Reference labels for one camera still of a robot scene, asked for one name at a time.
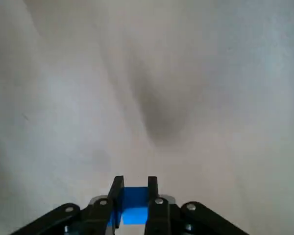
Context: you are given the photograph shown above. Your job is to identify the blue magnetic cube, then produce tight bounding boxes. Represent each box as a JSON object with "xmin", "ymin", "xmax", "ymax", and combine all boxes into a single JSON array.
[{"xmin": 108, "ymin": 186, "xmax": 149, "ymax": 226}]

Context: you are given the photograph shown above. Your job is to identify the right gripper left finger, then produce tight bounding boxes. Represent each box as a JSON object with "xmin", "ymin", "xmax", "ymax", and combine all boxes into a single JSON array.
[{"xmin": 8, "ymin": 175, "xmax": 125, "ymax": 235}]

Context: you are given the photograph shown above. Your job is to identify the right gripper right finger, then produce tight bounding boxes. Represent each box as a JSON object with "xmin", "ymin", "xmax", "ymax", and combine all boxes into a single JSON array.
[{"xmin": 144, "ymin": 175, "xmax": 248, "ymax": 235}]

